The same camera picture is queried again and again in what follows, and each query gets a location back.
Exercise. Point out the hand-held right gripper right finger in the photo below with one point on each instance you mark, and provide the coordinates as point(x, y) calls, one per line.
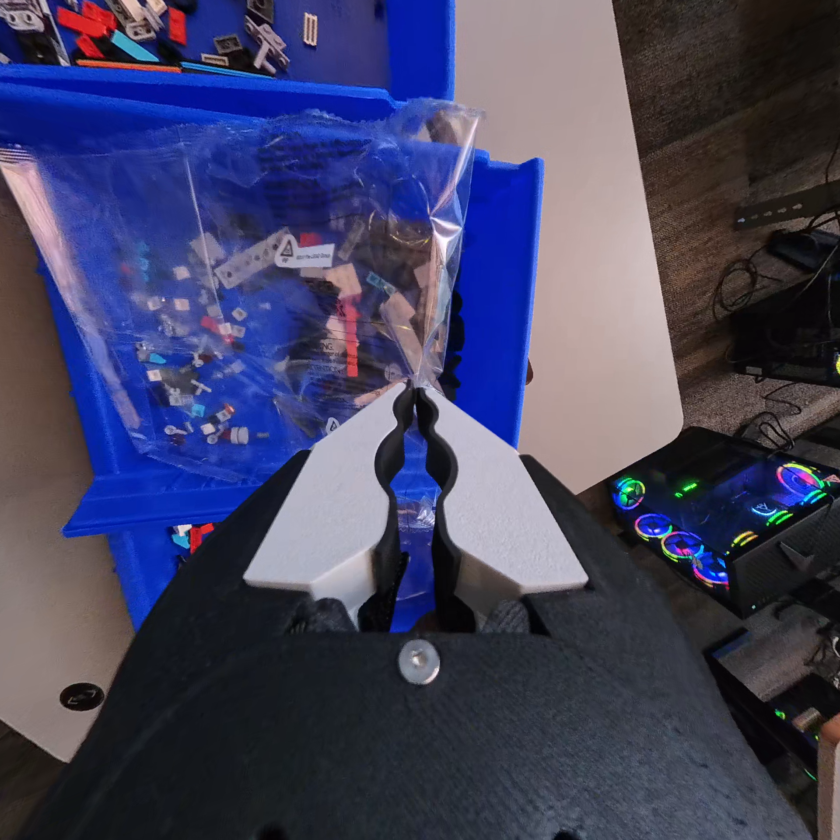
point(512, 518)

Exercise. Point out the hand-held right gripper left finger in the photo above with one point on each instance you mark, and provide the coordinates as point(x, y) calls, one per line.
point(321, 512)

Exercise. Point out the clear plastic parts bag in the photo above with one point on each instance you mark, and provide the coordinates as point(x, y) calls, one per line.
point(262, 197)

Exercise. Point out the round black desk button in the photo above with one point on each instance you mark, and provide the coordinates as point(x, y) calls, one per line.
point(82, 695)

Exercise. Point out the grey desk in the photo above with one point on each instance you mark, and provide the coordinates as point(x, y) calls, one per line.
point(577, 197)

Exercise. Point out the pile of small mixed bricks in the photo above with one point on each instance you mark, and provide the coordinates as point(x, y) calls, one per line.
point(172, 394)

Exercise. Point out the glass RGB computer tower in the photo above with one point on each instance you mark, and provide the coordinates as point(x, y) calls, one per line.
point(722, 544)

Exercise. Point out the black perforated bar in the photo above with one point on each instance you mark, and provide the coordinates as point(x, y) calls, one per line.
point(787, 207)

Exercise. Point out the grey table with wooden edge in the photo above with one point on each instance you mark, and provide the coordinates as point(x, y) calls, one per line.
point(830, 787)

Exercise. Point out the pile of grey black bricks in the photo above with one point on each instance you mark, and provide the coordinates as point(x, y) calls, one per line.
point(131, 33)

